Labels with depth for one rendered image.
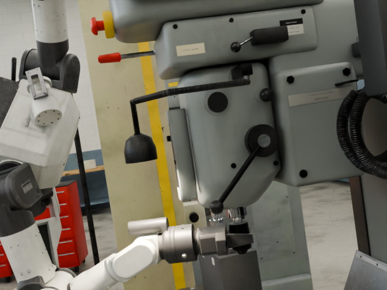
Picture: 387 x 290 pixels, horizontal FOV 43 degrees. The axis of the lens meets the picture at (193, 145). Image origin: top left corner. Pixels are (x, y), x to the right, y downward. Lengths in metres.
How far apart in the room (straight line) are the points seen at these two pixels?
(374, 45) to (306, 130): 0.27
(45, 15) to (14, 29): 9.06
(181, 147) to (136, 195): 1.77
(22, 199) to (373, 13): 0.85
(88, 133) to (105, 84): 7.30
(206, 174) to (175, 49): 0.27
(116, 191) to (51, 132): 1.58
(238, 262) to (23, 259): 0.60
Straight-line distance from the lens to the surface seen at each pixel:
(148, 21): 1.03
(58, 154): 1.31
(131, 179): 2.86
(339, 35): 1.15
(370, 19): 0.91
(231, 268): 1.46
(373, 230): 1.39
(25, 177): 1.25
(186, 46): 1.03
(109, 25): 1.11
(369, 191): 1.36
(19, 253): 1.25
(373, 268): 1.40
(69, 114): 1.38
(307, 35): 1.10
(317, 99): 1.09
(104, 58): 1.22
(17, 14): 10.54
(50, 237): 1.66
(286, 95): 1.07
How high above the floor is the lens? 1.52
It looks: 3 degrees down
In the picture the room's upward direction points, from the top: 9 degrees counter-clockwise
